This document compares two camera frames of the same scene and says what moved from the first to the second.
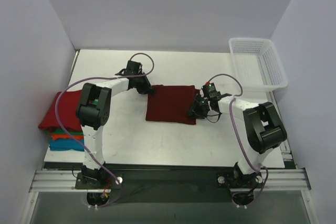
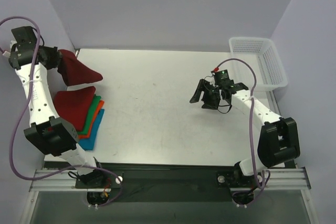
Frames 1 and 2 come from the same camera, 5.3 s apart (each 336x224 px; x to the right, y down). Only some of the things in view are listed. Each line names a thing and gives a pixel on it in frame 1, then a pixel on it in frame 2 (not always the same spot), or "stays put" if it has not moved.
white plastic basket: x=259 y=66 stays put
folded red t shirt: x=67 y=105 stays put
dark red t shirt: x=170 y=103 to x=73 y=71
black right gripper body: x=198 y=107 to x=208 y=95
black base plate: x=167 y=183 stays put
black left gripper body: x=144 y=87 to x=55 y=57
